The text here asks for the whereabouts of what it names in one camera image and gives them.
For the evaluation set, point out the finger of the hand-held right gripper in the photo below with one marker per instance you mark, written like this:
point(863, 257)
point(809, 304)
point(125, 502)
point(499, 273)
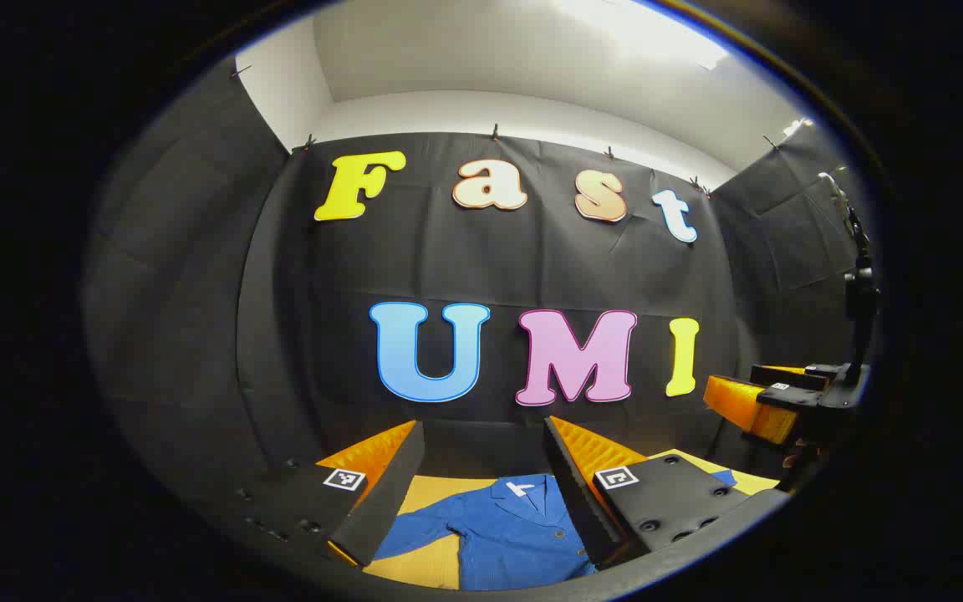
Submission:
point(741, 405)
point(782, 374)

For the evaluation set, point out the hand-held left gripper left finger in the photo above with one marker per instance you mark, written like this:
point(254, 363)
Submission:
point(389, 493)

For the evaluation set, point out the blue button shirt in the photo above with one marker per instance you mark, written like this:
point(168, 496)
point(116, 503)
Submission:
point(506, 535)

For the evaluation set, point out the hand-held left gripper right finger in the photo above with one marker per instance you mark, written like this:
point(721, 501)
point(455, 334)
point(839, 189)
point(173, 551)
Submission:
point(573, 493)

